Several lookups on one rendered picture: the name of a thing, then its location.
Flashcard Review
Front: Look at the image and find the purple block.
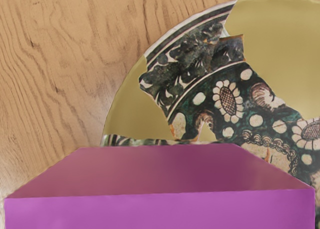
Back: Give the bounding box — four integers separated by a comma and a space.
3, 143, 316, 229

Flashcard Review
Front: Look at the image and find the olive plate with floral pattern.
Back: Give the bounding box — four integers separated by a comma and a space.
100, 0, 320, 196

